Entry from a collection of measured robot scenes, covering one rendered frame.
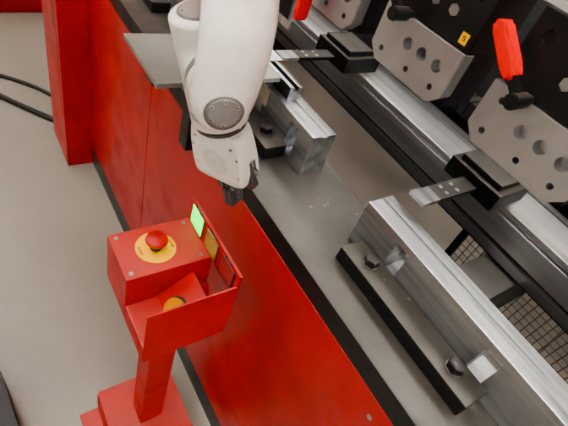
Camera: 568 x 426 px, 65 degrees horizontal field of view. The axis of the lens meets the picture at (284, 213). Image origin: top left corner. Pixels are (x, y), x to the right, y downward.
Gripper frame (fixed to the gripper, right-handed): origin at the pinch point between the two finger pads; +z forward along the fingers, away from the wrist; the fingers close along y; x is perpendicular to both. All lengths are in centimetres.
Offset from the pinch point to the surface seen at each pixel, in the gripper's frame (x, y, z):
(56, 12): 43, -109, 11
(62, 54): 40, -111, 26
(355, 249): 5.1, 21.6, 6.8
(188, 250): -8.6, -5.4, 10.8
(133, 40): 12.7, -31.9, -13.2
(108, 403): -33, -28, 69
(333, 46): 49, -8, -1
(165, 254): -12.1, -7.4, 9.4
